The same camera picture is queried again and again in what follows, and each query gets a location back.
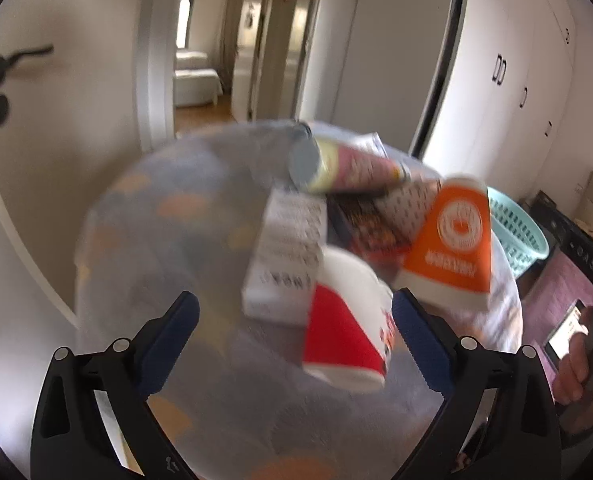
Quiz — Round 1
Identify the smartphone in clear case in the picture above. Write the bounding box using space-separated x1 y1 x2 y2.
543 299 591 376

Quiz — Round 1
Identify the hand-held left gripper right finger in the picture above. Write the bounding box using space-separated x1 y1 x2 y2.
391 287 563 480

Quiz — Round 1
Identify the person's right hand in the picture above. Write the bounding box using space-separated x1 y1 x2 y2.
551 332 593 405

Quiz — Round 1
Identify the white wardrobe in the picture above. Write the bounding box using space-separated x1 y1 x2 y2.
410 0 579 201

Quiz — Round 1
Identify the white door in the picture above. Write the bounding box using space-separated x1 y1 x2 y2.
0 0 193 326

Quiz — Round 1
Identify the dark snack packet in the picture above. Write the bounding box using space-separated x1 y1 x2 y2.
329 192 412 266

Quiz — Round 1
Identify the grey curtain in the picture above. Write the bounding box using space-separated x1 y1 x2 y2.
216 0 248 97

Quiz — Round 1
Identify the white dotted packet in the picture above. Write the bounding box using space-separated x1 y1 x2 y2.
380 179 445 247

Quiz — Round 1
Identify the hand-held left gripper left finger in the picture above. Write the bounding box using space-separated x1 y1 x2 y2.
30 290 200 480

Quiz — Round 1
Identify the window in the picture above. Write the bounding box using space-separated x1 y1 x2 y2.
179 0 195 49

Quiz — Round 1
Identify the purple bed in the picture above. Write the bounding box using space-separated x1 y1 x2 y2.
520 247 593 361

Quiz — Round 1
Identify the black door handle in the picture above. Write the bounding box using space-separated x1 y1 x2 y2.
0 46 54 86

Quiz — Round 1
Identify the red white paper cup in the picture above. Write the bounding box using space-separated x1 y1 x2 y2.
301 247 394 394

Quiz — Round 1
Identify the pink cylinder can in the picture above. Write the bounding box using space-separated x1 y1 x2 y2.
289 135 412 195

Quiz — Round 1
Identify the white cardboard box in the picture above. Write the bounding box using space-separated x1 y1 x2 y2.
241 191 328 324

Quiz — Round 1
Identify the white bed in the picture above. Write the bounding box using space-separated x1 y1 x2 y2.
174 50 224 108

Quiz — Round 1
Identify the patterned grey tablecloth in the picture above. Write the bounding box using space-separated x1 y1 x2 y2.
74 120 524 480

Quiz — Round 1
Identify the orange white paper cup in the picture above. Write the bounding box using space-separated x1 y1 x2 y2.
393 176 495 311

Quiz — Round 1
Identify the teal plastic basket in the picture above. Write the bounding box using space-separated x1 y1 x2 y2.
486 186 551 279

